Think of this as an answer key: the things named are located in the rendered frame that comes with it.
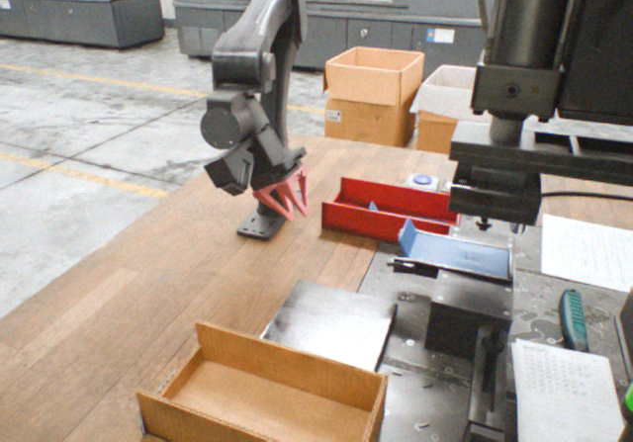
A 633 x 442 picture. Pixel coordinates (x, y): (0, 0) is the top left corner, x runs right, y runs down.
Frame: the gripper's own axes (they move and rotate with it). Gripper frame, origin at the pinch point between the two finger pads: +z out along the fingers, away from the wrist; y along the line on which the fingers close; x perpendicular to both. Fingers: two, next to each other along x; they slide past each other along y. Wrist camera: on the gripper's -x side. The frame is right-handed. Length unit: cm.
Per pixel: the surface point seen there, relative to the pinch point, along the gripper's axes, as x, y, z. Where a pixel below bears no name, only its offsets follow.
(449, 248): 4.0, 19.3, 13.6
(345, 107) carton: 209, -102, 13
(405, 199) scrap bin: 25.7, 4.7, 12.5
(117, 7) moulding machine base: 433, -475, -204
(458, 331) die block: -8.1, 21.3, 19.3
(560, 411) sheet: -15.7, 32.5, 24.9
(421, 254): 0.6, 16.5, 11.9
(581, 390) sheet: -11.6, 34.1, 25.9
